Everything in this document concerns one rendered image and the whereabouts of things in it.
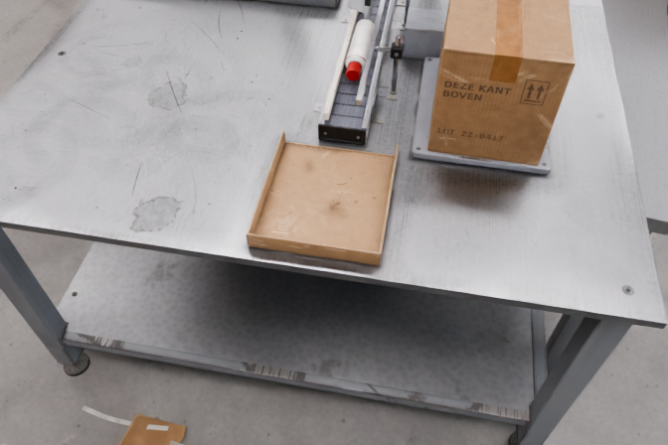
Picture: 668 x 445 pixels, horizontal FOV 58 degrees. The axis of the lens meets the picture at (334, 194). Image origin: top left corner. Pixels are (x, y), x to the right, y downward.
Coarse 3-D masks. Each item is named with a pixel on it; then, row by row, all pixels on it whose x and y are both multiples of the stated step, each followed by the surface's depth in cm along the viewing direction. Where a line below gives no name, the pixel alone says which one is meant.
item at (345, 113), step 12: (360, 12) 164; (372, 12) 164; (384, 12) 164; (384, 24) 161; (372, 60) 150; (372, 72) 147; (348, 84) 143; (336, 96) 140; (348, 96) 140; (336, 108) 138; (348, 108) 138; (360, 108) 138; (336, 120) 135; (348, 120) 135; (360, 120) 135
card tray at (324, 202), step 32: (288, 160) 133; (320, 160) 133; (352, 160) 133; (384, 160) 133; (288, 192) 127; (320, 192) 127; (352, 192) 127; (384, 192) 127; (256, 224) 121; (288, 224) 121; (320, 224) 121; (352, 224) 121; (384, 224) 116; (320, 256) 116; (352, 256) 114
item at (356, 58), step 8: (360, 24) 152; (368, 24) 151; (360, 32) 149; (368, 32) 149; (352, 40) 149; (360, 40) 146; (368, 40) 148; (352, 48) 145; (360, 48) 144; (368, 48) 146; (352, 56) 143; (360, 56) 142; (352, 64) 142; (360, 64) 143; (352, 72) 141; (360, 72) 142
